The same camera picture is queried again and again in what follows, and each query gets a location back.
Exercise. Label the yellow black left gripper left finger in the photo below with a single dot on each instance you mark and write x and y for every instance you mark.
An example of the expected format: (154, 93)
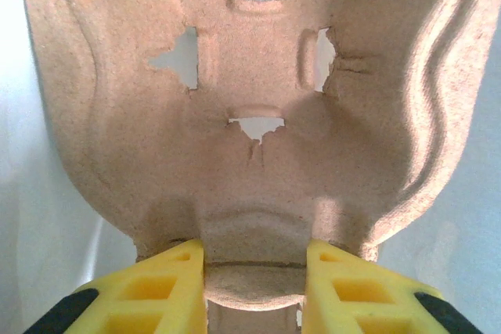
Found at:
(156, 295)

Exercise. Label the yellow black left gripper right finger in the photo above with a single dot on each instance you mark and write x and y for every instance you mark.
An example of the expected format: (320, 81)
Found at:
(352, 299)

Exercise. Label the brown pulp cup carrier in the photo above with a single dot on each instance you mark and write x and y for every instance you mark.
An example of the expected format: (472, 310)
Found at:
(254, 177)

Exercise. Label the printed paper gift bag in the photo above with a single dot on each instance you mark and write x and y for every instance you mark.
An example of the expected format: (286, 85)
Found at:
(23, 154)

